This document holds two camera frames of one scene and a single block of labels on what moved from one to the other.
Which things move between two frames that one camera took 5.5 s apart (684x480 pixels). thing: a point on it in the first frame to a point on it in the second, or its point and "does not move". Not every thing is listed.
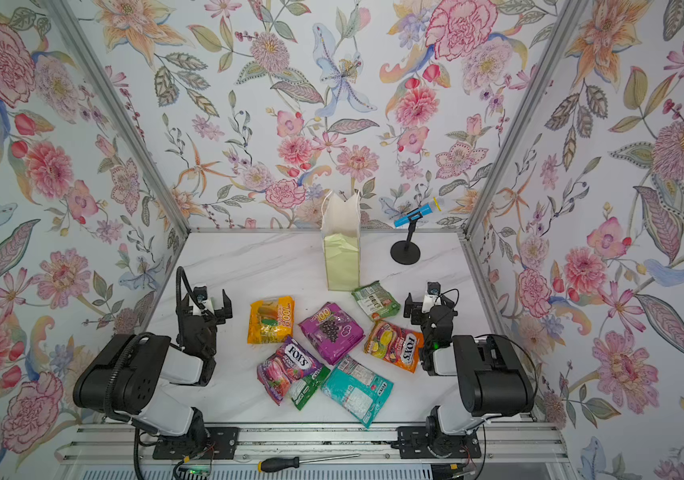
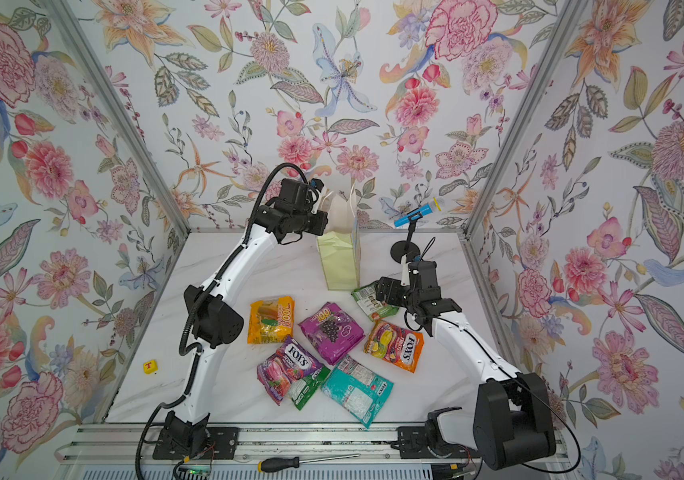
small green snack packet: [376, 301] does not move
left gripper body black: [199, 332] to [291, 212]
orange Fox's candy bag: [398, 345] does not move
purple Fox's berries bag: [292, 362] does not move
